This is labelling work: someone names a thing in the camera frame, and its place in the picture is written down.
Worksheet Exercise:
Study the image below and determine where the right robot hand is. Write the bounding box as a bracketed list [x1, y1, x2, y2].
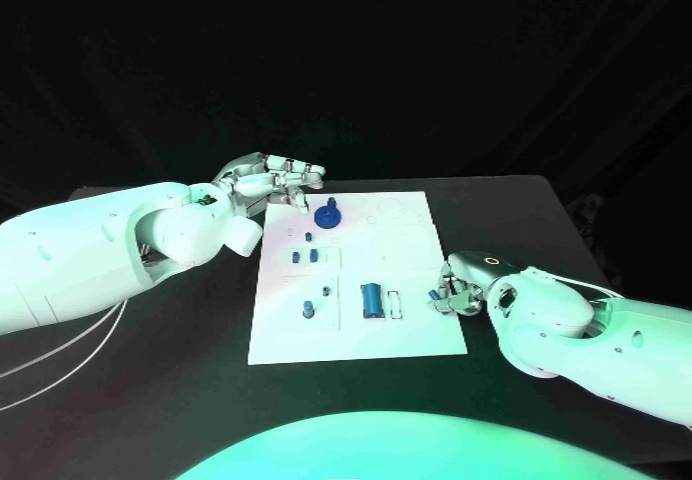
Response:
[425, 250, 529, 317]

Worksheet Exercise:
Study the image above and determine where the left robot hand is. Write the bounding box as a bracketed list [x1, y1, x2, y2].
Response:
[211, 151, 328, 216]

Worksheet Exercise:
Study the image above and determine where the white task board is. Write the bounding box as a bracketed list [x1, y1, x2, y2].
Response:
[246, 190, 470, 366]

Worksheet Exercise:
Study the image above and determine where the blue gear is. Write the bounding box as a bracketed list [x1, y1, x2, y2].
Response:
[312, 205, 344, 230]

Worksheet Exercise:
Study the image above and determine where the long blue cylinder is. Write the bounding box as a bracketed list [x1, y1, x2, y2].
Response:
[358, 283, 384, 320]

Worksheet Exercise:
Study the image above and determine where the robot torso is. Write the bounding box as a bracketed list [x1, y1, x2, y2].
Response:
[170, 409, 660, 480]

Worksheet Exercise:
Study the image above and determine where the white cable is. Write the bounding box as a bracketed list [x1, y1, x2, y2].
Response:
[0, 299, 129, 412]
[0, 301, 121, 378]
[530, 271, 627, 300]

